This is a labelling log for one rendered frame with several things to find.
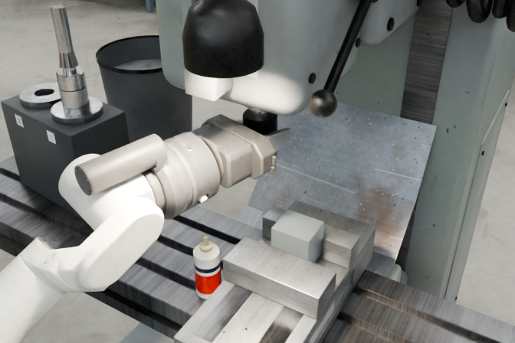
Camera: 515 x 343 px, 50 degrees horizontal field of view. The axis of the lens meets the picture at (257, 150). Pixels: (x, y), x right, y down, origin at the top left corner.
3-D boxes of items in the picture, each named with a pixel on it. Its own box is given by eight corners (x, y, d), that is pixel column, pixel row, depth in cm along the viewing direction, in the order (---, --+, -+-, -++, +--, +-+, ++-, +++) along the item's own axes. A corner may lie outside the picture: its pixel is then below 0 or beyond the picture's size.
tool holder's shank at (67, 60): (77, 66, 97) (65, 2, 91) (81, 72, 95) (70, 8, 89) (58, 69, 96) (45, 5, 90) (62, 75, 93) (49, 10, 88)
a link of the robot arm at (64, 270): (175, 224, 62) (86, 317, 59) (130, 183, 67) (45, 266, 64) (151, 198, 57) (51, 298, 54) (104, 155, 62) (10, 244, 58)
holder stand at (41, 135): (87, 224, 102) (68, 129, 92) (20, 183, 113) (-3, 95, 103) (137, 194, 110) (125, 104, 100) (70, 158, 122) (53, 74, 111)
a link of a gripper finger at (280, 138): (287, 143, 77) (254, 159, 73) (287, 122, 75) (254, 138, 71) (295, 147, 76) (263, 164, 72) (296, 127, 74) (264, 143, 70)
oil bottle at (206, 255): (211, 303, 85) (208, 249, 80) (191, 293, 87) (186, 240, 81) (226, 287, 88) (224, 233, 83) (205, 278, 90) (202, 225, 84)
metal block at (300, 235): (306, 274, 79) (309, 242, 76) (270, 259, 82) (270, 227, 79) (322, 253, 83) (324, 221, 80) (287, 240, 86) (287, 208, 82)
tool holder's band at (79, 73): (81, 69, 99) (80, 63, 98) (87, 78, 95) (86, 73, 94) (54, 73, 97) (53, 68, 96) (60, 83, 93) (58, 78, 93)
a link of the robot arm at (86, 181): (194, 224, 67) (111, 269, 60) (142, 178, 72) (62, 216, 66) (196, 149, 60) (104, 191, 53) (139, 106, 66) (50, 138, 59)
